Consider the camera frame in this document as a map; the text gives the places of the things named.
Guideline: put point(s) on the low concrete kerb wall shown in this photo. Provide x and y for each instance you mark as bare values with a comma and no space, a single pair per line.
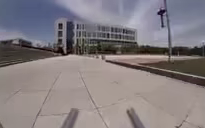
163,72

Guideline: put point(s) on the low building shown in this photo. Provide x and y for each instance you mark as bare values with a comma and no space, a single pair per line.
16,42

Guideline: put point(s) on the robot's own part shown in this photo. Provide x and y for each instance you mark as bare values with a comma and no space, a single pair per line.
70,118
135,118

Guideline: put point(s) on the wide concrete steps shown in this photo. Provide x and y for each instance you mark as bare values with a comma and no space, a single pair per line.
13,55

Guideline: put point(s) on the grass lawn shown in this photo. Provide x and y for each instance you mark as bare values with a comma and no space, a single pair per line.
186,65

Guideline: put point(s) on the tall grey lamp pole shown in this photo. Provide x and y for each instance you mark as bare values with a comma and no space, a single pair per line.
168,30

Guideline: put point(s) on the white glass-fronted building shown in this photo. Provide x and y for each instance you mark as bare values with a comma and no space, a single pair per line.
90,35

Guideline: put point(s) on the row of trees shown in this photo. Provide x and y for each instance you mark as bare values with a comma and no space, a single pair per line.
176,50

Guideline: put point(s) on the pale concrete paved plaza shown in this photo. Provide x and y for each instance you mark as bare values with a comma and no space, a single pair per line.
103,83

